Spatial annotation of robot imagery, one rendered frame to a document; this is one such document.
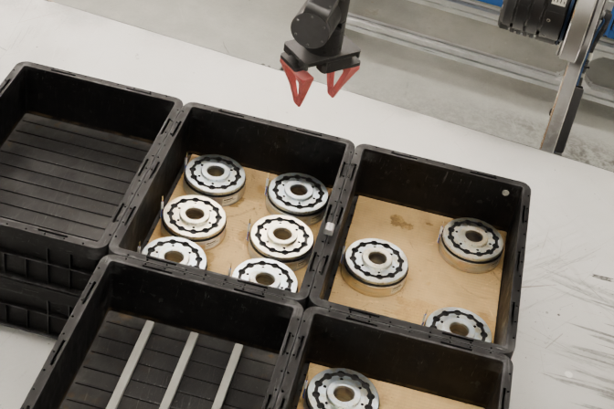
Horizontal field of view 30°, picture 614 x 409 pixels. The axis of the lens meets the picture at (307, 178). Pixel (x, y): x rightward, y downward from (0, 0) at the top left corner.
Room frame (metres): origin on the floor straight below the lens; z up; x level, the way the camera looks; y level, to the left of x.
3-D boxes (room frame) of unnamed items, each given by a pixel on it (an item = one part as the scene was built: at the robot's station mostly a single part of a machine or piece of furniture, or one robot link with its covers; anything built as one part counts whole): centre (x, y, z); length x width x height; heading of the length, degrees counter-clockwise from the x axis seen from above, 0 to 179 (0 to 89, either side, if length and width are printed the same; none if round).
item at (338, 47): (1.47, 0.01, 1.17); 0.10 x 0.07 x 0.07; 129
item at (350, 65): (1.48, 0.00, 1.10); 0.07 x 0.07 x 0.09; 39
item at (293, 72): (1.45, 0.03, 1.10); 0.07 x 0.07 x 0.09; 39
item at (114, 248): (1.36, 0.10, 0.92); 0.40 x 0.30 x 0.02; 174
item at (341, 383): (1.05, -0.10, 0.86); 0.05 x 0.05 x 0.01
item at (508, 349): (1.33, -0.20, 0.92); 0.40 x 0.30 x 0.02; 174
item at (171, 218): (1.37, 0.17, 0.86); 0.10 x 0.10 x 0.01
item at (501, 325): (1.33, -0.20, 0.87); 0.40 x 0.30 x 0.11; 174
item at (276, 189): (1.47, 0.01, 0.86); 0.10 x 0.10 x 0.01
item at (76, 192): (1.40, 0.40, 0.87); 0.40 x 0.30 x 0.11; 174
